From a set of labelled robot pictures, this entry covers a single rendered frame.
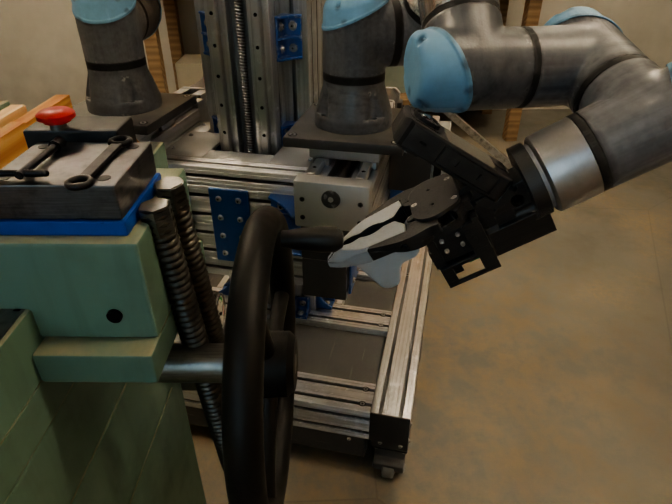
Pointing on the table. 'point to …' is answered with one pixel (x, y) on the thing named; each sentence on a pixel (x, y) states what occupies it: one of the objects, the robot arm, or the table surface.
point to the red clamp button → (57, 115)
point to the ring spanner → (97, 164)
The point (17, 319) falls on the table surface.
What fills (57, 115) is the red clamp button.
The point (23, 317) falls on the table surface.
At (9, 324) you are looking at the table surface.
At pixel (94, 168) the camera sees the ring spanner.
